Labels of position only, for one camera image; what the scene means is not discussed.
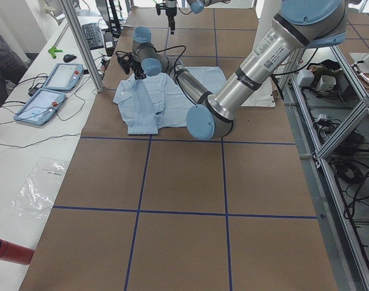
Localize near blue teach pendant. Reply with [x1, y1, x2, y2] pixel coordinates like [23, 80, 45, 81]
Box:
[13, 89, 66, 126]

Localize person in dark clothes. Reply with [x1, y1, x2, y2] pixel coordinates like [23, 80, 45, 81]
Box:
[0, 34, 28, 108]

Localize clear plastic bag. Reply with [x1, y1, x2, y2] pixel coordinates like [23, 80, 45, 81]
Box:
[8, 158, 70, 223]

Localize green plastic tool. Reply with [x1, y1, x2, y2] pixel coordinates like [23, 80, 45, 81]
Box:
[48, 46, 63, 59]

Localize aluminium frame post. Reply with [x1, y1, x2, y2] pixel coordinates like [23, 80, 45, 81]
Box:
[59, 0, 104, 93]

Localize far blue teach pendant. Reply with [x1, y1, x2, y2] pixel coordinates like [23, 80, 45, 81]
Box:
[42, 63, 84, 92]

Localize black computer mouse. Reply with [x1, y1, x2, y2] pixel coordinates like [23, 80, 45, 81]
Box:
[63, 54, 76, 63]

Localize light blue button-up shirt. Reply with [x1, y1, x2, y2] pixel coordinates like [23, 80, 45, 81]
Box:
[113, 73, 216, 140]

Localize blue teach pendant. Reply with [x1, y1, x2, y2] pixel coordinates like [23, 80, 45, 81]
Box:
[42, 63, 84, 92]
[13, 89, 66, 126]

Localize black computer keyboard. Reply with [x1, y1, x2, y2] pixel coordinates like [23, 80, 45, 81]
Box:
[81, 22, 104, 50]

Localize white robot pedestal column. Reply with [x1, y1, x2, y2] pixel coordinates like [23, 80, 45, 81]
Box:
[253, 0, 281, 48]

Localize aluminium side frame rail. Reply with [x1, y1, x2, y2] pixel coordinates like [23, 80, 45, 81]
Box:
[280, 39, 369, 290]

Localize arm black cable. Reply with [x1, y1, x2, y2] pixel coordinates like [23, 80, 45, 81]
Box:
[115, 45, 197, 107]

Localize white power adapter box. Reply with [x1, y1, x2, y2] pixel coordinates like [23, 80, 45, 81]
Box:
[296, 70, 314, 88]

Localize wrist black camera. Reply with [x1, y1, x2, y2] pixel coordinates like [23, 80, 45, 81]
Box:
[115, 51, 133, 75]
[155, 2, 167, 15]

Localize black pendant cable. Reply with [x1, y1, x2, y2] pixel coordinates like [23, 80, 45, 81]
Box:
[0, 133, 82, 149]

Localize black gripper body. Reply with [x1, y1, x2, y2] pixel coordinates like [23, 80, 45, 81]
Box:
[166, 0, 177, 19]
[133, 62, 146, 80]

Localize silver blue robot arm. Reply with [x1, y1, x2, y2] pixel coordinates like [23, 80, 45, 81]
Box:
[132, 1, 348, 141]
[155, 0, 230, 35]

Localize red cylinder tube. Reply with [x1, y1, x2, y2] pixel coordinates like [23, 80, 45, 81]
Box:
[0, 239, 35, 266]

